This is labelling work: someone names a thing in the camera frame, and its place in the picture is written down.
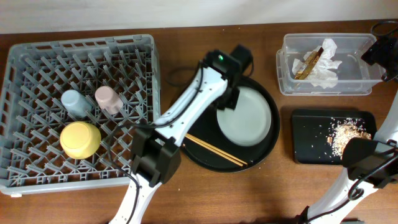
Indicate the food scraps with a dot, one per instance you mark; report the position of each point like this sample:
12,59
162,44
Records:
341,132

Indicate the pink plastic cup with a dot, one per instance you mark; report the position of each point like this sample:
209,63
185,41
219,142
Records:
108,100

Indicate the grey round plate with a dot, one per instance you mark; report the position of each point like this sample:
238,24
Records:
249,123

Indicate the clear plastic bin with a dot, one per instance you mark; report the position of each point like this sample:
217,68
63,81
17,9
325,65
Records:
339,71

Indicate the black rectangular tray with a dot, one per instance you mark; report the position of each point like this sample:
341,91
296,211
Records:
313,131

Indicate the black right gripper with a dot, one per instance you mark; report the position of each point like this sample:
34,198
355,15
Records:
376,52

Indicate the light blue plastic cup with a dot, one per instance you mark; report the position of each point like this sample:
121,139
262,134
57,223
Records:
75,103

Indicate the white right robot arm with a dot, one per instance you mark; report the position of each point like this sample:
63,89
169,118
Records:
368,164

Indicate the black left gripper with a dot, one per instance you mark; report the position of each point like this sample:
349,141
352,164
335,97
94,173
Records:
229,101

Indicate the grey dishwasher rack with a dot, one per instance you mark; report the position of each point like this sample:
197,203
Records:
32,114

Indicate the gold snack wrapper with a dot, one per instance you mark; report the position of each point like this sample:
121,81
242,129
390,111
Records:
304,70

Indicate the yellow bowl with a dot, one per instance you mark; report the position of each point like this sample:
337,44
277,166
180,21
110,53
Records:
80,140

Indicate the round black tray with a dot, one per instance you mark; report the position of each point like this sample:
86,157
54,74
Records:
216,152

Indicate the white paper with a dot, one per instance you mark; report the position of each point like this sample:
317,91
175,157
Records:
321,75

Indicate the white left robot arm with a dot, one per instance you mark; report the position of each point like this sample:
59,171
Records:
155,155

